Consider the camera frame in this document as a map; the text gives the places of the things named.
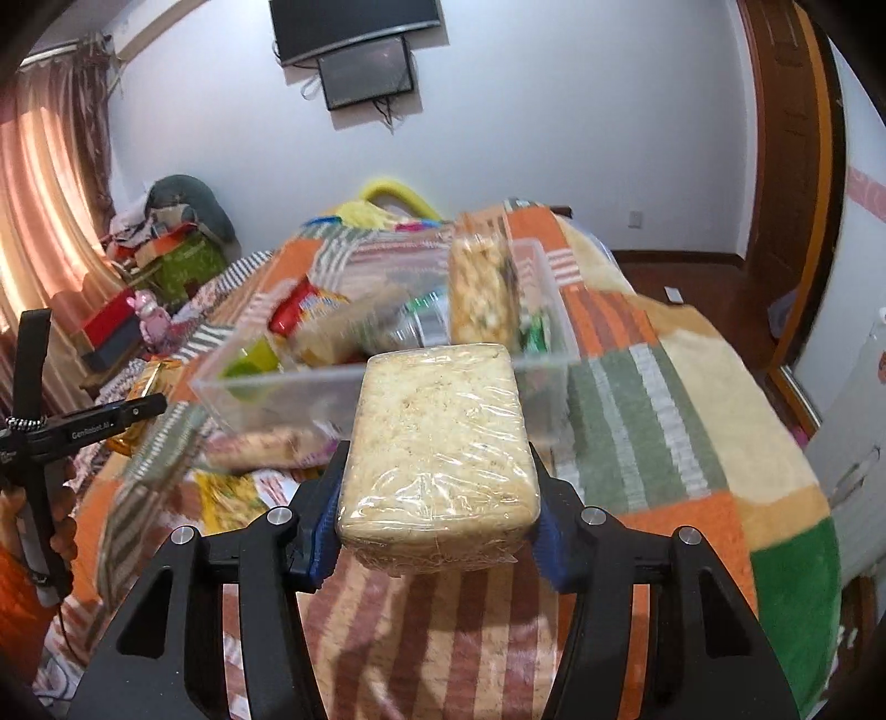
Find large black television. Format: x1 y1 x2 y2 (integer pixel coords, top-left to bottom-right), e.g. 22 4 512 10
269 0 442 68

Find blue white snack packet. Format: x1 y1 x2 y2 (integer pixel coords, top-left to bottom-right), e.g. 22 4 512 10
393 292 452 348

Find beige snack bar packet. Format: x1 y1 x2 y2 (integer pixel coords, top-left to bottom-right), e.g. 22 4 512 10
206 424 331 473

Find pile of clothes and bags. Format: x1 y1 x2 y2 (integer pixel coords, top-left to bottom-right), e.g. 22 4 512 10
144 174 238 245

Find red box with dark base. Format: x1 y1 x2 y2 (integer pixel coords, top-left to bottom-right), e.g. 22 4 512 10
78 289 141 373

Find black monitor cable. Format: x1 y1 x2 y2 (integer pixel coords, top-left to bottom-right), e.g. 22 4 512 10
372 97 407 134

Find red snack packet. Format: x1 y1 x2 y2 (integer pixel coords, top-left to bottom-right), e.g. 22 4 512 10
269 279 348 338

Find green patterned bag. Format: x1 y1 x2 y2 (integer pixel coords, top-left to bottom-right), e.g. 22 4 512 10
154 235 231 300

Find yellow foam tube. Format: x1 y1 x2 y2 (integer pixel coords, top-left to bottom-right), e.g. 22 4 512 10
358 178 442 220

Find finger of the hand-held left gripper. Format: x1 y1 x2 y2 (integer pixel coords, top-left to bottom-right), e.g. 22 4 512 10
119 392 170 426

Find orange striped curtain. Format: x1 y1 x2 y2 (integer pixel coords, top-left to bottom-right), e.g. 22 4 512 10
0 55 134 335

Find small black monitor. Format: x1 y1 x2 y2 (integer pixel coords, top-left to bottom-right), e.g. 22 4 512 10
316 33 417 112

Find clear plastic container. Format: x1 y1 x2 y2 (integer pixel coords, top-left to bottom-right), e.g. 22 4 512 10
189 237 581 445

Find wooden door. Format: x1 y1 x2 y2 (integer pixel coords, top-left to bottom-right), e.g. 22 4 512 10
735 0 850 390

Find clear bag of yellow puffs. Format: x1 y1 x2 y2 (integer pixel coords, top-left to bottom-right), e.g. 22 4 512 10
447 230 522 345

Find brown patterned curtain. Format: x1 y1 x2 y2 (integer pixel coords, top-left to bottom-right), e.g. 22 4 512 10
71 38 123 231

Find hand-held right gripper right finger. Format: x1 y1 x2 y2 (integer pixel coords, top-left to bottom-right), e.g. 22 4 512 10
529 443 804 720

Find yellow snack packet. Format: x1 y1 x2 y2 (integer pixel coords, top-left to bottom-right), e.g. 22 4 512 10
195 469 272 536

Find beige cake block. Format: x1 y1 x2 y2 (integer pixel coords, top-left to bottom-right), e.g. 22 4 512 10
335 343 543 573

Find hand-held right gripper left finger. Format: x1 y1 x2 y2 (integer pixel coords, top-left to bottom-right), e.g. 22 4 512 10
65 439 351 720

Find pink plush toy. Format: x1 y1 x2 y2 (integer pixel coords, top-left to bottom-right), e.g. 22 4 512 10
130 289 176 345

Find person's left forearm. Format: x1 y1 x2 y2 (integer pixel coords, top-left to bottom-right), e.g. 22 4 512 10
0 547 65 688

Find person's left hand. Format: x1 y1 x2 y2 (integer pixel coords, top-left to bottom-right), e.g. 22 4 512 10
0 457 79 577

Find patchwork blanket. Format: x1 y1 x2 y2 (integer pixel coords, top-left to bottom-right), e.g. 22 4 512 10
42 197 843 720

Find white wardrobe door pink hearts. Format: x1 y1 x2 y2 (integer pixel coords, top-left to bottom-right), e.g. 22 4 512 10
796 42 886 445

